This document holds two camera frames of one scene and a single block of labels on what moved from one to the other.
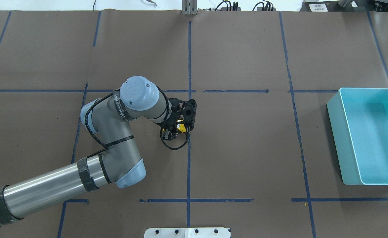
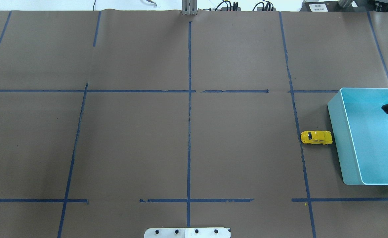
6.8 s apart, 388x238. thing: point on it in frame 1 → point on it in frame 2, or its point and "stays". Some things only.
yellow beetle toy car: [181, 127] → [316, 137]
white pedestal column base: [188, 232] stays
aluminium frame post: [189, 7] stays
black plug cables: [268, 5] stays
